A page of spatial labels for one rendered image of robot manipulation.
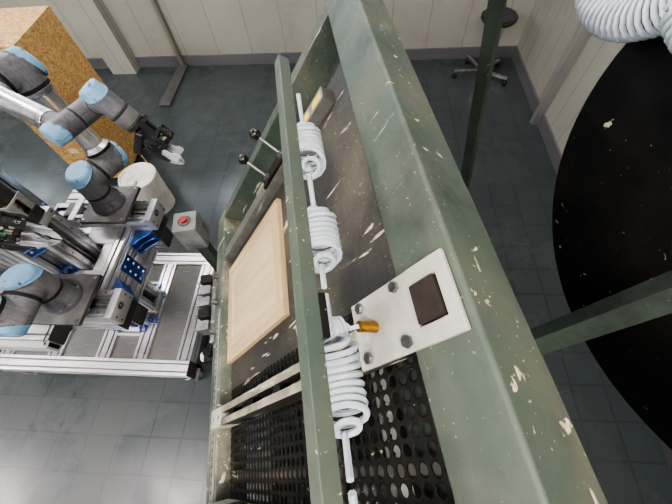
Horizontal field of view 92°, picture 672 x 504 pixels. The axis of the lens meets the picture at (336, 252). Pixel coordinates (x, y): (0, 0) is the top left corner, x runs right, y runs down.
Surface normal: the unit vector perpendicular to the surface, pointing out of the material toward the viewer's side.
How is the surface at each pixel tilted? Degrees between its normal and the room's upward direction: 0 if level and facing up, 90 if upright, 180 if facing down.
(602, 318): 76
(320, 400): 35
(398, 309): 55
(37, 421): 0
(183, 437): 0
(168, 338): 0
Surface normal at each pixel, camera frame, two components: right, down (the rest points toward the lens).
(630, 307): -0.57, 0.59
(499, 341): 0.52, -0.49
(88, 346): -0.05, -0.49
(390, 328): -0.84, -0.16
